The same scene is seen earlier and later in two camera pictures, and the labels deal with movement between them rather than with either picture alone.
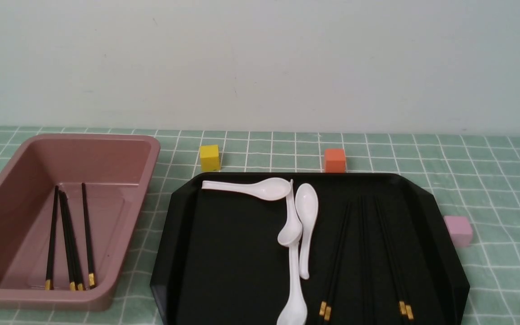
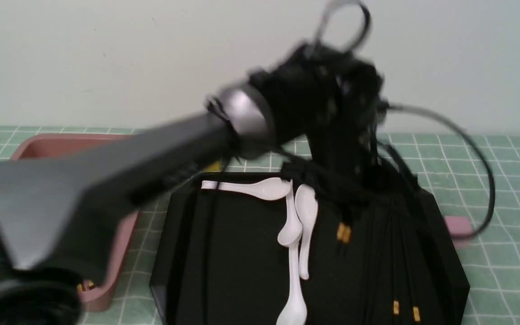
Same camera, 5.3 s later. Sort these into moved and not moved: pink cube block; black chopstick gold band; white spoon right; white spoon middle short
Moved: black chopstick gold band
Not moved: white spoon right; white spoon middle short; pink cube block
